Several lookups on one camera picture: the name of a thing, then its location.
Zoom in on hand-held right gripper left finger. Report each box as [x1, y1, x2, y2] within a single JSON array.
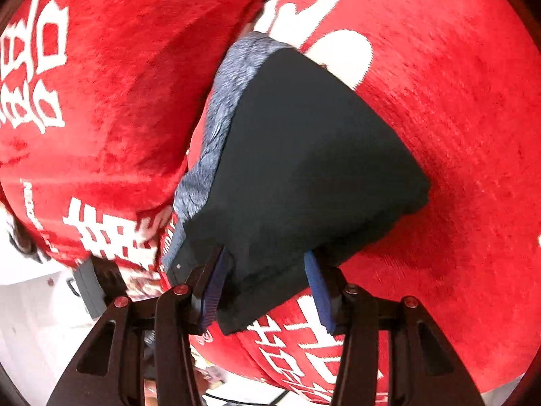
[[46, 245, 235, 406]]

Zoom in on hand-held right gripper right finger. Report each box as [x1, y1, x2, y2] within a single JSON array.
[[303, 250, 485, 406]]

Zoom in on black pants with blue stripe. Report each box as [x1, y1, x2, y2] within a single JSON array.
[[163, 31, 432, 336]]

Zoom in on red printed quilt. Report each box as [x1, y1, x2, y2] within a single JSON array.
[[0, 0, 292, 273]]

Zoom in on red printed bed sheet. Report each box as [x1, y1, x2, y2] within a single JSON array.
[[186, 0, 541, 404]]

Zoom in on black cable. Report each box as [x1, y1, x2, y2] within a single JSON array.
[[203, 391, 290, 406]]

